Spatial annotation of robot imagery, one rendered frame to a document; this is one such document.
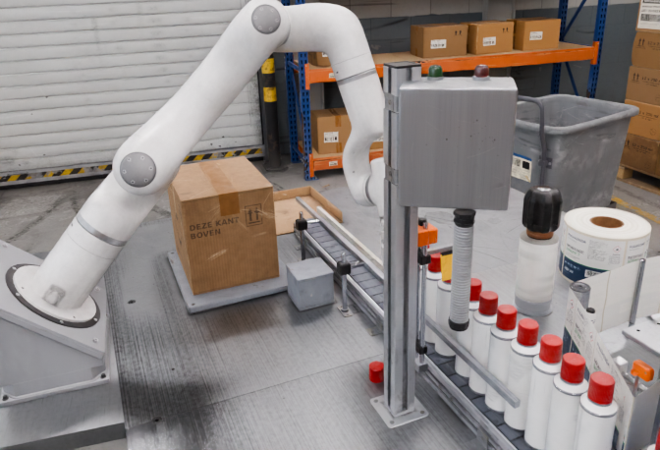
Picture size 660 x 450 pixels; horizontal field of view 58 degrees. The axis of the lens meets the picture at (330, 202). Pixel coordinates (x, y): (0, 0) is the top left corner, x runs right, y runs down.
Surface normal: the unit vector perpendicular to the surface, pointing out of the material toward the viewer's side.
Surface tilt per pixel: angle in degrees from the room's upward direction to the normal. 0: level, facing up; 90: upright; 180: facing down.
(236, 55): 104
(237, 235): 90
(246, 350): 0
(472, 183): 90
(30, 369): 90
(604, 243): 90
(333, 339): 0
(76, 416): 0
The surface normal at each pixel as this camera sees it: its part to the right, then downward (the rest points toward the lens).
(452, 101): -0.21, 0.37
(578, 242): -0.88, 0.20
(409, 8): 0.27, 0.34
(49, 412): -0.04, -0.93
